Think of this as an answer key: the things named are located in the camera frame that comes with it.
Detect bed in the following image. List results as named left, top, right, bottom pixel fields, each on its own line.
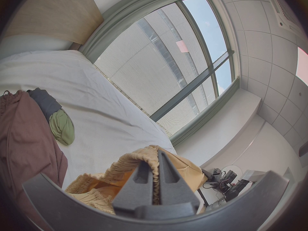
left=0, top=0, right=180, bottom=192

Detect tan shorts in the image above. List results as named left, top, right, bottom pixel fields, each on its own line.
left=64, top=145, right=205, bottom=216

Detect green garment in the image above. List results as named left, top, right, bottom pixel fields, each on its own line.
left=49, top=110, right=75, bottom=146

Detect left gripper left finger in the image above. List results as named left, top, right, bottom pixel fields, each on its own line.
left=112, top=161, right=154, bottom=216

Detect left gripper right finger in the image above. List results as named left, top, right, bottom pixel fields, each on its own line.
left=157, top=150, right=200, bottom=215

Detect white ceiling air vent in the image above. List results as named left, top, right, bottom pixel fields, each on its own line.
left=261, top=0, right=304, bottom=34

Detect black garment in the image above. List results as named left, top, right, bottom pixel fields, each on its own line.
left=26, top=88, right=63, bottom=121

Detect brown garment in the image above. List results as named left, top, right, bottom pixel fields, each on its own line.
left=0, top=90, right=68, bottom=226

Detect window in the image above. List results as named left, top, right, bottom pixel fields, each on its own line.
left=93, top=0, right=235, bottom=139

